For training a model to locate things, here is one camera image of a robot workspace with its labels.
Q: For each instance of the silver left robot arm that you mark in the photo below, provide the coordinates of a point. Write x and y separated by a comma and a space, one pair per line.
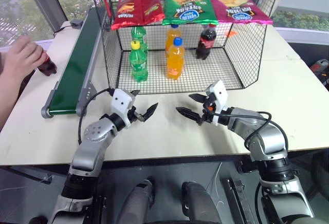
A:
88, 147

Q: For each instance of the dark rounded grey shape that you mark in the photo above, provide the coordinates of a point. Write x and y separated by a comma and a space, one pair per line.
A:
137, 203
200, 203

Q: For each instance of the black power adapter box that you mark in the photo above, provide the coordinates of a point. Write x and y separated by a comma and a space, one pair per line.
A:
76, 23

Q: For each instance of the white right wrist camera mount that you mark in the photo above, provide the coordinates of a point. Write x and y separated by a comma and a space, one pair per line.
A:
220, 93

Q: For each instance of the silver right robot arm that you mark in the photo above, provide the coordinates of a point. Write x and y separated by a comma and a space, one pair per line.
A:
267, 141

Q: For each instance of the person's bare hand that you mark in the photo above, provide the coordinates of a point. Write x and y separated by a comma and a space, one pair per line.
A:
21, 57

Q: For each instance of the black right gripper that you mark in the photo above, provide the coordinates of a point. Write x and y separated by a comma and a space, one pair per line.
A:
207, 111

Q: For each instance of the green soda bottle yellow cap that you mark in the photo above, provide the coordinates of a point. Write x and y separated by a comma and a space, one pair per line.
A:
138, 64

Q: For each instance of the cola bottle red label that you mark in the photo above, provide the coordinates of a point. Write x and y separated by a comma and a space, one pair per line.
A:
48, 67

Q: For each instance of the green chips bag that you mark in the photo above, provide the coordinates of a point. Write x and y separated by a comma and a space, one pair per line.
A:
189, 8

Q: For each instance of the orange soda bottle blue cap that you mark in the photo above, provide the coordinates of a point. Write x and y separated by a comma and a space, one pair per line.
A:
171, 35
175, 62

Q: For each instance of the green conveyor belt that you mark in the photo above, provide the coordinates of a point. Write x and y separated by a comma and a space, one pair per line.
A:
73, 70

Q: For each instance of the red chips bag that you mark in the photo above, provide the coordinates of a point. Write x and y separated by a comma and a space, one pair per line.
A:
138, 9

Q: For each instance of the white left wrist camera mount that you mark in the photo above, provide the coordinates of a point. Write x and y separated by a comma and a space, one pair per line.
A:
122, 100

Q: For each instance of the pink chips bag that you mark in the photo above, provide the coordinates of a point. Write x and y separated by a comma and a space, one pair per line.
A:
239, 9

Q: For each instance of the white tumbler black lid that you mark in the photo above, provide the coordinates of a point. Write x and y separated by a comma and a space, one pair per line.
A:
272, 0

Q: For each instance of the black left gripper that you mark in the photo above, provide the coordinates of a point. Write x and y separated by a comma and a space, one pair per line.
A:
133, 116

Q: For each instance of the person's bare forearm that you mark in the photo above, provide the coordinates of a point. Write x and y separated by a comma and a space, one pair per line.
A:
11, 95

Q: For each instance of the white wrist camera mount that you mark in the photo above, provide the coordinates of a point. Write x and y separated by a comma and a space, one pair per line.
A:
122, 100
220, 93

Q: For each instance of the orange object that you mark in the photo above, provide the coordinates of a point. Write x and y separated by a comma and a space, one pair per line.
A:
230, 33

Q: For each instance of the cola bottle red cap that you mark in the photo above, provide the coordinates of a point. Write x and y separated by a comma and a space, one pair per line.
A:
204, 44

